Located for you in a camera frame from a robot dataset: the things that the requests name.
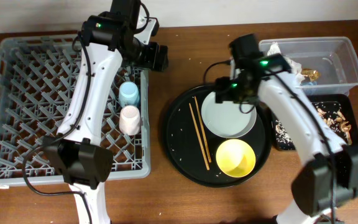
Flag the grey round plate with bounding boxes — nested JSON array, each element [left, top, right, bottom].
[[201, 92, 257, 138]]

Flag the blue plastic cup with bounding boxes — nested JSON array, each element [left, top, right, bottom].
[[119, 82, 140, 107]]

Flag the white paper napkin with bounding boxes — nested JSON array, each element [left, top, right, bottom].
[[267, 42, 305, 86]]

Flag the wooden chopstick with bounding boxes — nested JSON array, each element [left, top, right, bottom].
[[194, 96, 212, 163], [188, 103, 210, 170]]

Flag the pink plastic cup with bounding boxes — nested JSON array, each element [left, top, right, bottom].
[[119, 105, 141, 136]]

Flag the gold foil snack wrapper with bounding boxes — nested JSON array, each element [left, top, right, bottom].
[[301, 68, 321, 82]]

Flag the yellow bowl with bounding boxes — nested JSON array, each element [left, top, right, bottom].
[[216, 139, 256, 178]]

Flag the brown food scraps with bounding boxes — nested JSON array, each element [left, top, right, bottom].
[[274, 103, 352, 150]]

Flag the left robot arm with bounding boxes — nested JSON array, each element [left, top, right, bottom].
[[40, 0, 168, 223]]

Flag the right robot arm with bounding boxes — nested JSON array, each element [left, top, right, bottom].
[[214, 34, 358, 223]]

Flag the clear plastic waste bin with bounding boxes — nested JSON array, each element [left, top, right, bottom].
[[259, 37, 358, 96]]

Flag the black rectangular waste tray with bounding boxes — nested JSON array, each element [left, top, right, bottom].
[[272, 94, 358, 151]]

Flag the round black serving tray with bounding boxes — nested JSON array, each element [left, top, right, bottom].
[[161, 85, 272, 188]]

